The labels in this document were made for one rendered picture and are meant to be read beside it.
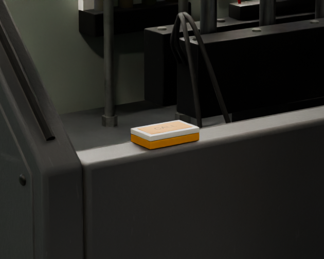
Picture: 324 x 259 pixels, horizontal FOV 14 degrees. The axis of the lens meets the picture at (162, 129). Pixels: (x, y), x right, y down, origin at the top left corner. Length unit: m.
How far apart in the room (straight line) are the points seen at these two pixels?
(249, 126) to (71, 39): 0.54
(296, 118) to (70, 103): 0.54
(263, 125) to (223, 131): 0.04
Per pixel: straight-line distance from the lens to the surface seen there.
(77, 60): 1.70
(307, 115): 1.24
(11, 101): 1.10
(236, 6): 1.51
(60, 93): 1.70
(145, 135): 1.13
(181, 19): 1.31
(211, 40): 1.40
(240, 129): 1.19
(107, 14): 1.61
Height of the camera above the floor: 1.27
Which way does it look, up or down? 16 degrees down
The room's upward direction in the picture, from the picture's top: straight up
